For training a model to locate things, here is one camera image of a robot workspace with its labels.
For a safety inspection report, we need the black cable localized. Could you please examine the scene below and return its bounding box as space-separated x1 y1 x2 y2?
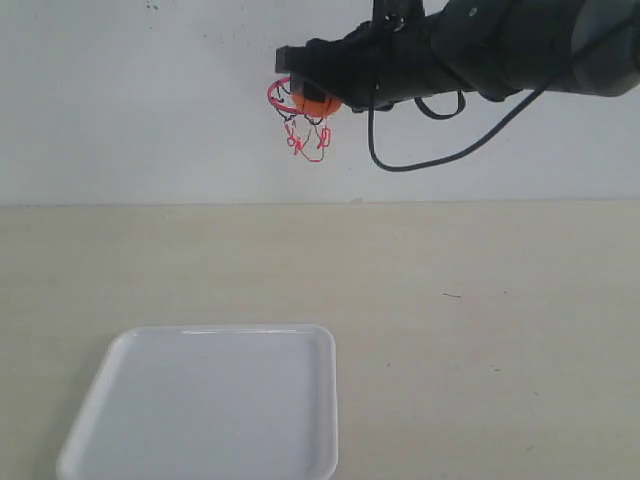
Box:
367 19 636 174

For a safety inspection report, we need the red mini basketball hoop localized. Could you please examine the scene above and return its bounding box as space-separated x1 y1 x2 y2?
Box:
266 76 332 163

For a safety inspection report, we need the white plastic tray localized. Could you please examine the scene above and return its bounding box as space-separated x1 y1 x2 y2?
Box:
55 325 339 479

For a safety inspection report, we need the small orange basketball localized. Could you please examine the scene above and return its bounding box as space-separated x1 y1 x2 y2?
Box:
291 92 342 119

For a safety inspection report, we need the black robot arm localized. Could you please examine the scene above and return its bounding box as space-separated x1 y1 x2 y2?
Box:
275 1 639 112

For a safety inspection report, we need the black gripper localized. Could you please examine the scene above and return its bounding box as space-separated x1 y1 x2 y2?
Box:
274 1 465 113

